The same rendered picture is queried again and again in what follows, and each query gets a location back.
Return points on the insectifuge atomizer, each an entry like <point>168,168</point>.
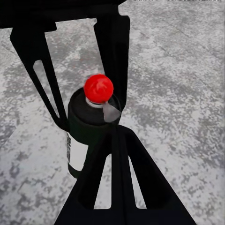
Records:
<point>92,109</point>

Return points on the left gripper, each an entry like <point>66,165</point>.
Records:
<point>31,19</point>

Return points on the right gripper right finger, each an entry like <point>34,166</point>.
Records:
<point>163,205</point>

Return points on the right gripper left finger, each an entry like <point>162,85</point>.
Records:
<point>79,207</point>

